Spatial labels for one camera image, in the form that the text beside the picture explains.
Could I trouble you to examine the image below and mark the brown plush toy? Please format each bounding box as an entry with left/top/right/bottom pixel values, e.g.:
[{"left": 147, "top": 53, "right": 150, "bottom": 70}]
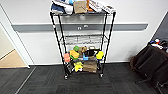
[{"left": 79, "top": 46, "right": 88, "bottom": 55}]

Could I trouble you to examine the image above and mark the green round toy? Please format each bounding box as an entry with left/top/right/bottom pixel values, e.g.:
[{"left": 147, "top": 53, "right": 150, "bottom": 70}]
[{"left": 73, "top": 45, "right": 81, "bottom": 53}]

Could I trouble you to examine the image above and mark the yellow orange block toy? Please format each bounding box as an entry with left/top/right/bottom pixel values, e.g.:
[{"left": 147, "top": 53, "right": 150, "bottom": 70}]
[{"left": 69, "top": 49, "right": 80, "bottom": 60}]

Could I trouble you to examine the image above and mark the yellow cup with blue base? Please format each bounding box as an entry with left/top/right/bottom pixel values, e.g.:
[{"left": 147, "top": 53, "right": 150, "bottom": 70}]
[{"left": 96, "top": 50, "right": 105, "bottom": 61}]

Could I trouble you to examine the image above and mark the brown cardboard box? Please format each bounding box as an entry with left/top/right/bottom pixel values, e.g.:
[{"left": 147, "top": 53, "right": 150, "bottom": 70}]
[{"left": 82, "top": 59, "right": 98, "bottom": 74}]

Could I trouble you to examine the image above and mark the pink box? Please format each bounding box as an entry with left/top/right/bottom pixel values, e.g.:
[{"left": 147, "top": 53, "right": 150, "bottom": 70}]
[{"left": 63, "top": 52, "right": 71, "bottom": 63}]

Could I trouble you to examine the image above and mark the yellow plush toy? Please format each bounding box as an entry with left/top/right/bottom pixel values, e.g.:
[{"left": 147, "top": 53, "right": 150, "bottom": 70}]
[{"left": 74, "top": 61, "right": 84, "bottom": 73}]

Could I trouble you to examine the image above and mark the black printed box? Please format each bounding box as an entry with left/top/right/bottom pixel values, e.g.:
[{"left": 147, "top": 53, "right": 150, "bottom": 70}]
[{"left": 65, "top": 61, "right": 75, "bottom": 75}]

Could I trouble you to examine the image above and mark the brown paper bag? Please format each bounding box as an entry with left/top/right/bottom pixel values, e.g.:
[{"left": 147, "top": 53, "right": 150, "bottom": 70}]
[{"left": 73, "top": 0, "right": 88, "bottom": 15}]

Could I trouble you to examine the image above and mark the white bowl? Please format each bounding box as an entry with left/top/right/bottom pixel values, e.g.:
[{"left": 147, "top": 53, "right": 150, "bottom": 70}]
[{"left": 64, "top": 5, "right": 75, "bottom": 15}]

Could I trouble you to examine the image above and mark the orange packet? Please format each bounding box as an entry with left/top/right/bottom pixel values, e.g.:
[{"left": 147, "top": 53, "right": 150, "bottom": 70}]
[{"left": 86, "top": 0, "right": 95, "bottom": 13}]

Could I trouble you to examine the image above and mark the white striped box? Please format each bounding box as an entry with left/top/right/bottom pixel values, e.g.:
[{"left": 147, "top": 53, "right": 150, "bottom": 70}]
[{"left": 89, "top": 0, "right": 107, "bottom": 14}]

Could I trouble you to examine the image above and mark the white printed packet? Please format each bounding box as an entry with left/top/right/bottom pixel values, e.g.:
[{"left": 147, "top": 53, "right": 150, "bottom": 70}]
[{"left": 99, "top": 1, "right": 117, "bottom": 14}]

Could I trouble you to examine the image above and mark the light blue toy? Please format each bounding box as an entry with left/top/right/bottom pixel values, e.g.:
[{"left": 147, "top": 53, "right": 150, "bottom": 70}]
[{"left": 68, "top": 0, "right": 75, "bottom": 5}]

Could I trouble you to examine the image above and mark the small red item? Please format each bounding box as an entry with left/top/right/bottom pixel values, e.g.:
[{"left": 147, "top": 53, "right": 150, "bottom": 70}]
[{"left": 153, "top": 39, "right": 162, "bottom": 45}]

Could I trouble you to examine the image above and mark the black wire shelf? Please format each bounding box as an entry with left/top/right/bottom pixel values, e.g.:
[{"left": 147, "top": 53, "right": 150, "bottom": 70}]
[{"left": 49, "top": 9, "right": 118, "bottom": 80}]

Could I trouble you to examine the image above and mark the long grey wall band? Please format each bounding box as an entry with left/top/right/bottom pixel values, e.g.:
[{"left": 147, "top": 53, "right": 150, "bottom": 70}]
[{"left": 11, "top": 22, "right": 149, "bottom": 33}]

